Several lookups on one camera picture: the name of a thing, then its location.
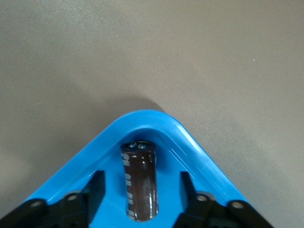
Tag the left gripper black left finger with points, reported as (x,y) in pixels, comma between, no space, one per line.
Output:
(95,190)

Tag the blue plastic tray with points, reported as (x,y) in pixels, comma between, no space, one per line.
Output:
(142,118)

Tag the dark brown electrolytic capacitor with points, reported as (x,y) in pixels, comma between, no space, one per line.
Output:
(141,185)

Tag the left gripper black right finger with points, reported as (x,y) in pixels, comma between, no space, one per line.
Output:
(190,197)

